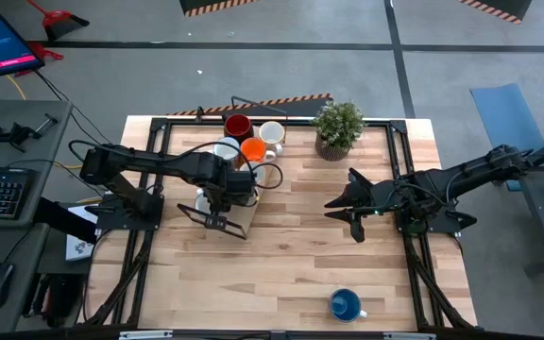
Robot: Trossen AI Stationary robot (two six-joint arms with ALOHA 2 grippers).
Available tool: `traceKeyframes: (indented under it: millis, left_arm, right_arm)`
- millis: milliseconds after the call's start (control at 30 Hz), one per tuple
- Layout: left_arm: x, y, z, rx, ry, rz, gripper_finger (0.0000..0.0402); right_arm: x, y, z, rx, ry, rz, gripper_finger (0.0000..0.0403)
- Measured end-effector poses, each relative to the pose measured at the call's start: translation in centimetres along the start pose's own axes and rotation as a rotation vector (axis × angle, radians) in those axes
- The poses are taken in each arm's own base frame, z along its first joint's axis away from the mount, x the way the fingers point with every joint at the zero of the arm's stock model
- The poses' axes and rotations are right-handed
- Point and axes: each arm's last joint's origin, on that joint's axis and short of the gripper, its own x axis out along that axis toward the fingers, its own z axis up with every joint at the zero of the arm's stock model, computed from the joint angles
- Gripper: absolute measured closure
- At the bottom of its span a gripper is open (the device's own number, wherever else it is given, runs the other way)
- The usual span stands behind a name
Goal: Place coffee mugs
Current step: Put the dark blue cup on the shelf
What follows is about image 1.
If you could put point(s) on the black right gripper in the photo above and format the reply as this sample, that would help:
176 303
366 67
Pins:
390 203

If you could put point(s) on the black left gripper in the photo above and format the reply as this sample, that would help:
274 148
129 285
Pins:
232 198

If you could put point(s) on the orange and white mug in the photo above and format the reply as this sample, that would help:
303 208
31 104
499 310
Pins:
252 150

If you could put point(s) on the plain blue mug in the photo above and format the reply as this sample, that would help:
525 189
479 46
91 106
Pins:
345 306

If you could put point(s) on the brown floral pattern mug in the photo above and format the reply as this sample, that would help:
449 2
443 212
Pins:
272 132

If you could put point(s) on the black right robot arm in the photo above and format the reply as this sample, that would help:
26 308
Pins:
470 177

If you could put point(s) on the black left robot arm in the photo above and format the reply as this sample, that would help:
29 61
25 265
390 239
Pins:
173 165

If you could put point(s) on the green plant ribbed pot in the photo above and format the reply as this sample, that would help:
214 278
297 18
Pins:
338 125

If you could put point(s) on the black hazard striped block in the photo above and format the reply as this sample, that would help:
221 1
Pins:
206 5
503 7
300 106

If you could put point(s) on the white cardboard box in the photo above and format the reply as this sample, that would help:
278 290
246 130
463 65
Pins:
79 248

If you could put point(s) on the black bar shaped object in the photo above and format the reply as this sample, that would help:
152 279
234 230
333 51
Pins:
64 219

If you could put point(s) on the blue floor mat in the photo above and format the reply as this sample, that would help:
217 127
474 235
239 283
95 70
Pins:
508 125

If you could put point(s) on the black clamp tool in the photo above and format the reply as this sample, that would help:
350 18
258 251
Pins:
14 133

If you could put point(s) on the red plastic object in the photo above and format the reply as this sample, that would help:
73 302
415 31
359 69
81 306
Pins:
40 49

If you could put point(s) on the wooden shelf black metal frame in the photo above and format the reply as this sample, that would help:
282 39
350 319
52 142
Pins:
249 216

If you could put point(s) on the black metal rig frame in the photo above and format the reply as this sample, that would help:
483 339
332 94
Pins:
300 121

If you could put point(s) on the silver metal bracket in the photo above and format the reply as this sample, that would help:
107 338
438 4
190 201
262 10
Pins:
409 336
144 335

